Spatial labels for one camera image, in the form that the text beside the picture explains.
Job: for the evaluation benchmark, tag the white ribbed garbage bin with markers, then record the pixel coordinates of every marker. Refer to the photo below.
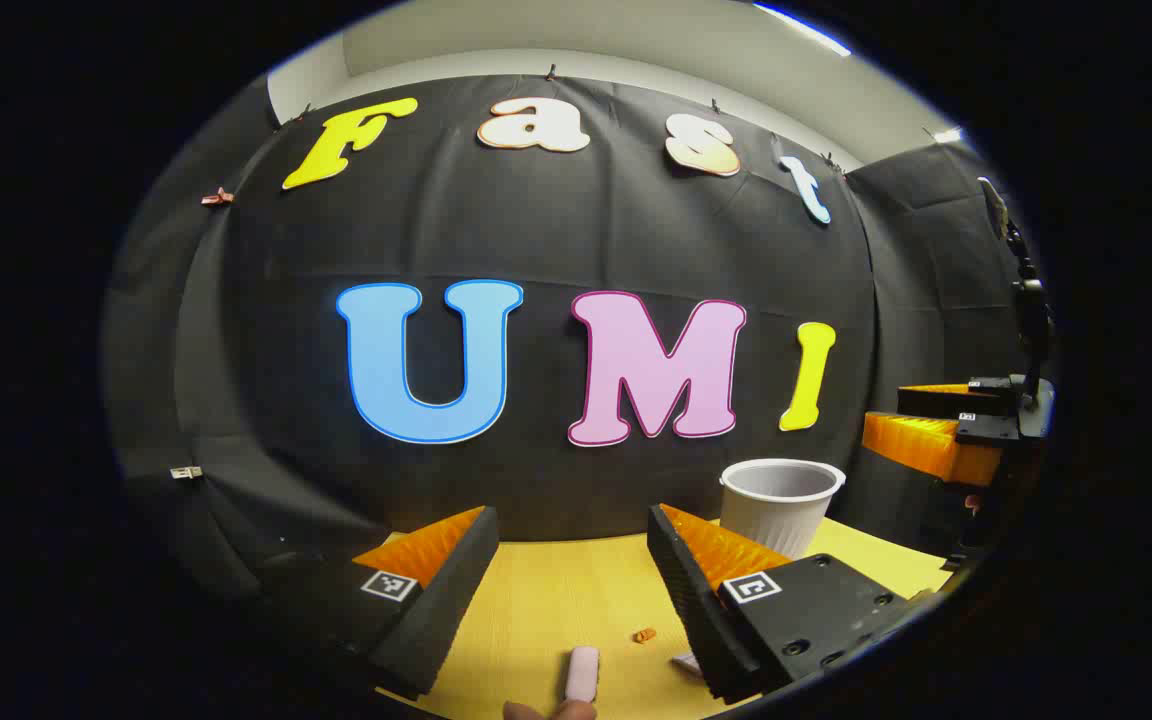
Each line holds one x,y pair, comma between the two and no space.
778,505

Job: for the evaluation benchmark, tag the black backdrop cloth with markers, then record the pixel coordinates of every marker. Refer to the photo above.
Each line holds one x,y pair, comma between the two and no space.
536,230

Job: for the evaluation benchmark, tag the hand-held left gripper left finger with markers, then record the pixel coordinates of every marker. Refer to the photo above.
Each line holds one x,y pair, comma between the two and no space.
436,615

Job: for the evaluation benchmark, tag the white clip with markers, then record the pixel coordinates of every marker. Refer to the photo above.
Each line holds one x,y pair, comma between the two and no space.
186,472

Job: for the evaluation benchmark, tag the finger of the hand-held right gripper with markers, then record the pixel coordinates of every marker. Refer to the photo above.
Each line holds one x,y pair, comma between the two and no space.
946,400
921,445

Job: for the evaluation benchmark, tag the wooden desktop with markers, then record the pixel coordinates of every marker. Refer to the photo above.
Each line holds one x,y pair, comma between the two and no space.
556,600

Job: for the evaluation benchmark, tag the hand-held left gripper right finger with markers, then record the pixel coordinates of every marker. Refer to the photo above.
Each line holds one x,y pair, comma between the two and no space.
696,610

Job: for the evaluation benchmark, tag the red clip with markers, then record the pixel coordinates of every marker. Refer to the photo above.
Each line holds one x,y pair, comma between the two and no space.
218,197

